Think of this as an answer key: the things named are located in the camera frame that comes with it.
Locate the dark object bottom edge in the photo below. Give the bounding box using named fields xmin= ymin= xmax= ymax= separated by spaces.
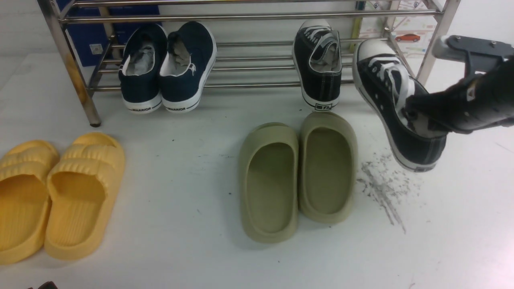
xmin=37 ymin=281 xmax=58 ymax=289

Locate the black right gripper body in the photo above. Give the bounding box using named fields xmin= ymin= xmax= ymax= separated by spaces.
xmin=406 ymin=35 xmax=514 ymax=134

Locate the poster with red car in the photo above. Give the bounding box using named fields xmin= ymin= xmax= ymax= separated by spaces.
xmin=352 ymin=0 xmax=437 ymax=58

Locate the black canvas sneaker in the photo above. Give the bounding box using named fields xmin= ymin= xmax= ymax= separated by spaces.
xmin=292 ymin=19 xmax=342 ymax=112
xmin=352 ymin=39 xmax=448 ymax=172

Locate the navy canvas shoe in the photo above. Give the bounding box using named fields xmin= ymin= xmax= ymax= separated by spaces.
xmin=158 ymin=21 xmax=217 ymax=113
xmin=118 ymin=22 xmax=167 ymax=114

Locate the left navy canvas shoe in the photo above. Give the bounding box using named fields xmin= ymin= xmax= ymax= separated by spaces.
xmin=118 ymin=22 xmax=167 ymax=114

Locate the yellow rubber slipper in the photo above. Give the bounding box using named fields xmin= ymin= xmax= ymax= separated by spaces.
xmin=0 ymin=140 xmax=59 ymax=265
xmin=44 ymin=132 xmax=126 ymax=260

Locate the left olive foam slipper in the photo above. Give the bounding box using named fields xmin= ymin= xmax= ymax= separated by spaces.
xmin=238 ymin=122 xmax=299 ymax=244

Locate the blue box behind rack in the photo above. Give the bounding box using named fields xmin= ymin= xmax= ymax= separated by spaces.
xmin=67 ymin=5 xmax=159 ymax=67

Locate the olive foam slipper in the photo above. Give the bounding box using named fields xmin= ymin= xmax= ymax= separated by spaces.
xmin=238 ymin=122 xmax=299 ymax=244
xmin=298 ymin=113 xmax=358 ymax=224

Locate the stainless steel shoe rack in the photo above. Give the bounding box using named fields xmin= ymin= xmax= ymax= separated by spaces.
xmin=37 ymin=0 xmax=460 ymax=127

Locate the right olive foam slipper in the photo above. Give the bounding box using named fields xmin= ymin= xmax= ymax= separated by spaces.
xmin=298 ymin=113 xmax=358 ymax=224

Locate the right navy canvas shoe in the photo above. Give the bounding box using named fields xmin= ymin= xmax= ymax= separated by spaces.
xmin=158 ymin=21 xmax=217 ymax=113

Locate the left yellow rubber slipper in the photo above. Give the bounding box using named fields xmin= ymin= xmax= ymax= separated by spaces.
xmin=0 ymin=140 xmax=59 ymax=265

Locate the right yellow rubber slipper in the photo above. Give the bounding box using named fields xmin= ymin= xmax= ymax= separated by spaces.
xmin=44 ymin=132 xmax=126 ymax=260

